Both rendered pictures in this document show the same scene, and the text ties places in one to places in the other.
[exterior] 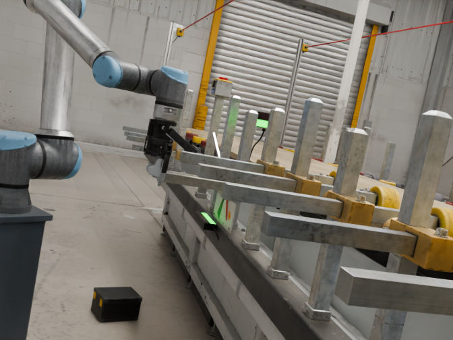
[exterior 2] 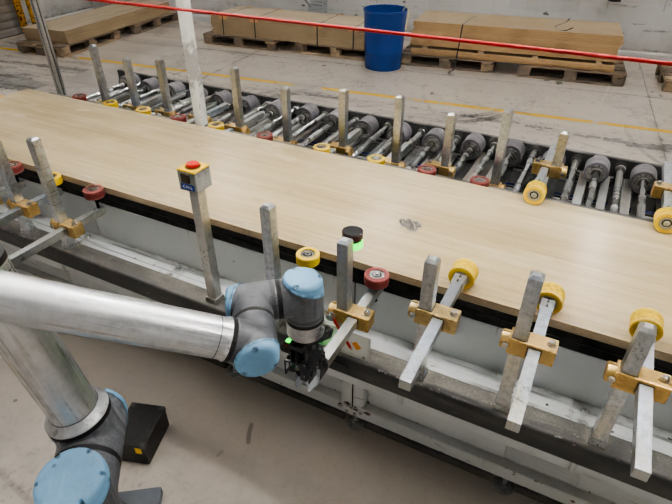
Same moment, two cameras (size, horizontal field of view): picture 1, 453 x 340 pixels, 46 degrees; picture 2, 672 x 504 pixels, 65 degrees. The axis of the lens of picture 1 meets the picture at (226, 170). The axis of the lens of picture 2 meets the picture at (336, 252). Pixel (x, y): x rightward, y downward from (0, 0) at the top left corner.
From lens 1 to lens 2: 1.57 m
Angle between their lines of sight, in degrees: 52
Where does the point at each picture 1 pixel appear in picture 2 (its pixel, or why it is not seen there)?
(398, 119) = not seen: outside the picture
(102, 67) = (258, 360)
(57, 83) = (55, 362)
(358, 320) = (544, 383)
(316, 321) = (607, 447)
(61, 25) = (107, 331)
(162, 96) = (311, 320)
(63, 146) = (113, 416)
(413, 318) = not seen: hidden behind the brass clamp
